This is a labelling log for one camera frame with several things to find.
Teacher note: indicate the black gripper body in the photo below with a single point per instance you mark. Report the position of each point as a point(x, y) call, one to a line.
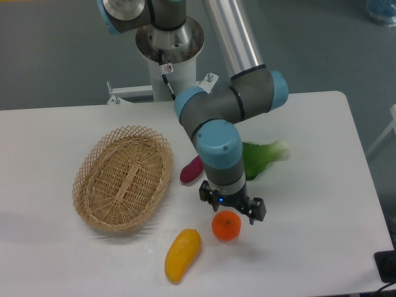
point(238, 200)

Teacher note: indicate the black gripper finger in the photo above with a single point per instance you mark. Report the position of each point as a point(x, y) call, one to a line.
point(209, 195)
point(254, 209)

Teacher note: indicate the orange toy fruit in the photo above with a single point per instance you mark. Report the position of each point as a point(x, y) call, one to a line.
point(226, 225)

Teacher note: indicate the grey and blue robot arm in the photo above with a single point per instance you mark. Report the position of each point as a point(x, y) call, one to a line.
point(210, 119)

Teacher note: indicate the purple toy sweet potato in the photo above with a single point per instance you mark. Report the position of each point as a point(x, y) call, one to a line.
point(191, 171)

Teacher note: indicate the green toy bok choy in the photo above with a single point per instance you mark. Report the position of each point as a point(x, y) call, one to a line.
point(257, 157)

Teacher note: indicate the yellow toy mango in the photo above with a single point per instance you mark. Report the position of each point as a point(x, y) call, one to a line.
point(181, 254)

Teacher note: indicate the woven wicker basket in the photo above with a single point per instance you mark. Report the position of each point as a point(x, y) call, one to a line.
point(123, 178)

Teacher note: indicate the black device at table edge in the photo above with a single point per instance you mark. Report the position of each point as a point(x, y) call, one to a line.
point(385, 262)

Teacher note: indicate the white metal mounting bracket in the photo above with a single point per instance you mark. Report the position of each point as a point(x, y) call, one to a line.
point(144, 93)

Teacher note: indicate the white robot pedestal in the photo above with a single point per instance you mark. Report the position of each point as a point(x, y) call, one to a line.
point(171, 57)

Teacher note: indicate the white frame at right edge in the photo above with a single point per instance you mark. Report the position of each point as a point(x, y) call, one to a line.
point(383, 139)

